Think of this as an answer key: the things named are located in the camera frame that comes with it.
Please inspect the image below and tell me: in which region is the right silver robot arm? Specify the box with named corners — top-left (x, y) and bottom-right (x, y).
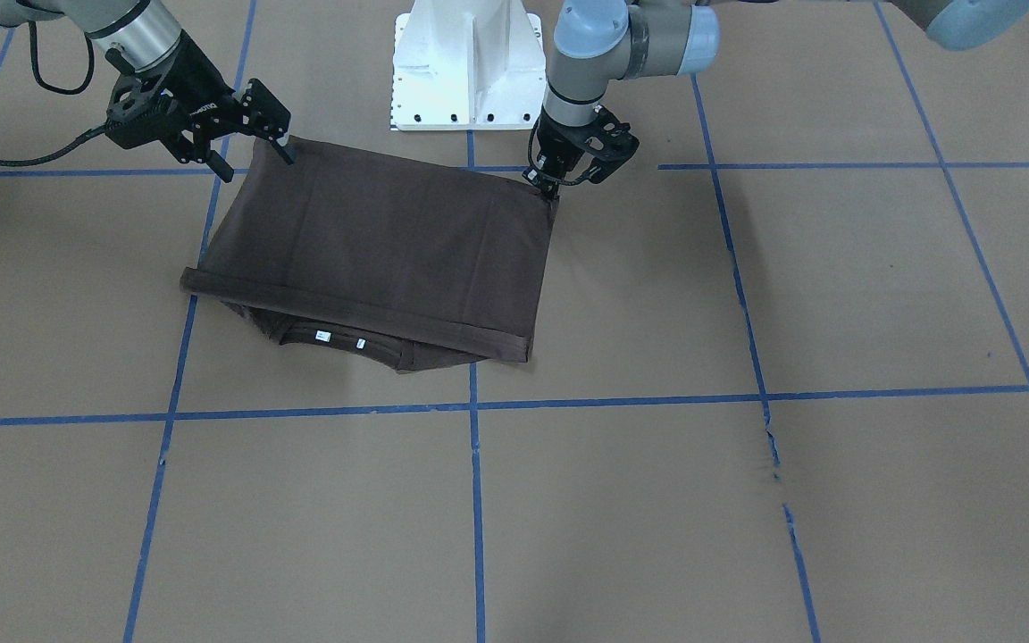
top-left (0, 1), bottom-right (295, 182)

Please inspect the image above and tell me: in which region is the brown t-shirt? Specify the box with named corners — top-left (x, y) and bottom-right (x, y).
top-left (180, 136), bottom-right (556, 372)

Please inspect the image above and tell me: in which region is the brown paper table cover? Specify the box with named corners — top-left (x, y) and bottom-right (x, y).
top-left (0, 1), bottom-right (1029, 642)

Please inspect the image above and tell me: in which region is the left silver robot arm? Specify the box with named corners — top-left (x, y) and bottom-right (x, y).
top-left (523, 1), bottom-right (720, 201)

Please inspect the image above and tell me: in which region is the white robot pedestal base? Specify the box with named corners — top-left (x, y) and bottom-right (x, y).
top-left (389, 1), bottom-right (547, 131)

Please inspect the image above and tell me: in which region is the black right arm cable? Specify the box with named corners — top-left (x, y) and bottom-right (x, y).
top-left (0, 22), bottom-right (122, 169)

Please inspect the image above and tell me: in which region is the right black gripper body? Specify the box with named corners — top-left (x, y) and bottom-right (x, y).
top-left (104, 34), bottom-right (234, 163)

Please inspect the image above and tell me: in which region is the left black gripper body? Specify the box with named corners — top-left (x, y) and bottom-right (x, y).
top-left (525, 106), bottom-right (640, 187)

